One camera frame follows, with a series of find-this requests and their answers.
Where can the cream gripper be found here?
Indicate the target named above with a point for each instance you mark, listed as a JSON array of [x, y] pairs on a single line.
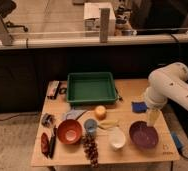
[[152, 116]]

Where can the blue sponge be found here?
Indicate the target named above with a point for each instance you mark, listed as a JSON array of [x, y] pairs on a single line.
[[139, 107]]

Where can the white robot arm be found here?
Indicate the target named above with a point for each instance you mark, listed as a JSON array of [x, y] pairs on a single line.
[[166, 83]]

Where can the green plastic tray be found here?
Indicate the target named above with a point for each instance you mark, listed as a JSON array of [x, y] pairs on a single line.
[[90, 88]]

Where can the purple bowl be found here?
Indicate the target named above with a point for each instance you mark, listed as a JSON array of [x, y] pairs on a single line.
[[143, 136]]

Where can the blue object on floor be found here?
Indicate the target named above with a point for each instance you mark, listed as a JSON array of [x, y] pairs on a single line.
[[177, 141]]

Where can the white cup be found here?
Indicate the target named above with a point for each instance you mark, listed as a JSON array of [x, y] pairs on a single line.
[[117, 138]]

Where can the yellow banana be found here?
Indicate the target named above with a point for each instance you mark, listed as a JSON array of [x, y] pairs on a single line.
[[107, 124]]

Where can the orange fruit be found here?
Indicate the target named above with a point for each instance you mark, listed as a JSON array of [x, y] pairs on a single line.
[[100, 112]]

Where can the blue cup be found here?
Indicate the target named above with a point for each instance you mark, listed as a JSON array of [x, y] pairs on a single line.
[[90, 126]]

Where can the bunch of dark grapes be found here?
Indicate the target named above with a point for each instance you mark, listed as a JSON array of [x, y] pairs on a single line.
[[90, 149]]

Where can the grey cloth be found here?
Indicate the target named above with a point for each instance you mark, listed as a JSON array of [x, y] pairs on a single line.
[[73, 114]]

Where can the red bowl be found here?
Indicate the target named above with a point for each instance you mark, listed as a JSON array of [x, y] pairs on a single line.
[[69, 131]]

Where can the black marker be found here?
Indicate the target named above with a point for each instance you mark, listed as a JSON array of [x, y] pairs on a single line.
[[52, 142]]

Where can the small grey toy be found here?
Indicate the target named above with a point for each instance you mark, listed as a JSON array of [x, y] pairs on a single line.
[[48, 120]]

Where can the red spatula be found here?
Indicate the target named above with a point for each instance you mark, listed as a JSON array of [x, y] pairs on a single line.
[[44, 144]]

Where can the black office chair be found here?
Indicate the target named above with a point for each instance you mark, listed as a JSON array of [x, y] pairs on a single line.
[[6, 8]]

